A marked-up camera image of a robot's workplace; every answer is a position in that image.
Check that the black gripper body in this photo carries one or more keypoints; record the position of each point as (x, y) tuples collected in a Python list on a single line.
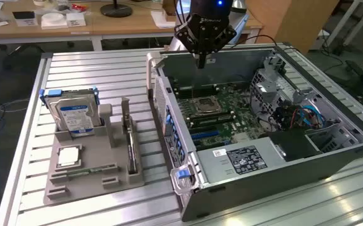
[(210, 23)]

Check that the green graphics card with fan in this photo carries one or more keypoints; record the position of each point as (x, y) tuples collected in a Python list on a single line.
[(133, 150)]

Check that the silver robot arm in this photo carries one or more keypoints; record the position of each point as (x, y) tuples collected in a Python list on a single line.
[(178, 44)]

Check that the white paper stack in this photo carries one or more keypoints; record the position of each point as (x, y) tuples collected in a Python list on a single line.
[(164, 20)]

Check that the brown cardboard box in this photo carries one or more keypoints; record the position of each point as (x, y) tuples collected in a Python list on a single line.
[(169, 8)]

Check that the wooden desk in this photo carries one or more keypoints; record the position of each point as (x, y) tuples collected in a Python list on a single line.
[(120, 26)]

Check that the wooden cabinet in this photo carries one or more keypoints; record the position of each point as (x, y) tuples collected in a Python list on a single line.
[(294, 23)]

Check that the black round lamp base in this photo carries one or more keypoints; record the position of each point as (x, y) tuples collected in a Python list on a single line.
[(117, 10)]

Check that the metal disk bay cage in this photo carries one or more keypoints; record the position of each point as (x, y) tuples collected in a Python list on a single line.
[(270, 89)]

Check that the metal CPU socket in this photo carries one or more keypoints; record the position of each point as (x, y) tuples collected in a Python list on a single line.
[(208, 107)]

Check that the green motherboard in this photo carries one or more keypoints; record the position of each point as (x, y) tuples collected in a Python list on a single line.
[(238, 110)]

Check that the white cube box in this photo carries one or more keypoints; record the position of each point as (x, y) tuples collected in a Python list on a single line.
[(76, 20)]

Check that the red packet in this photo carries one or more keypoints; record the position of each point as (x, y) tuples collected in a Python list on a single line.
[(78, 7)]

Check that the installed black RAM stick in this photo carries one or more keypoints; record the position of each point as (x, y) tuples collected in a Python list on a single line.
[(213, 118)]

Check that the flat white box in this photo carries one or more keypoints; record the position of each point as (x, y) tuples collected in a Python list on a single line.
[(54, 25)]

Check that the hard disk in blue carrier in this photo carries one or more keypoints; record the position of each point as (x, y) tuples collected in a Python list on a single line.
[(76, 113)]

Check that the white box with black top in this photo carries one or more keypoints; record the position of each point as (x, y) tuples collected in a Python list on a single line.
[(25, 18)]

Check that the black office chair base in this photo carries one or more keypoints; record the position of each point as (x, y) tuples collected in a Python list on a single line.
[(16, 54)]

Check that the grey power supply unit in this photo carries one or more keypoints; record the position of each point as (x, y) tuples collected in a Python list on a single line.
[(213, 169)]

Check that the blue case latch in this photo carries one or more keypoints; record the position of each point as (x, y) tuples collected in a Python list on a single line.
[(182, 176)]

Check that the silver CPU chip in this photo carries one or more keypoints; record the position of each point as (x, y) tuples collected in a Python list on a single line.
[(70, 157)]

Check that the green RAM stick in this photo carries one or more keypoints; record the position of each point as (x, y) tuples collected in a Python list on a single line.
[(88, 171)]

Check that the dark grey open PC case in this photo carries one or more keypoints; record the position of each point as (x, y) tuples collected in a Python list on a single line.
[(264, 188)]

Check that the grey printed parts rack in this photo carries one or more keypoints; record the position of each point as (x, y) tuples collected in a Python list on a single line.
[(97, 186)]

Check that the white desk frame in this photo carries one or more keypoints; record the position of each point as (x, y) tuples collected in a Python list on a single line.
[(357, 14)]

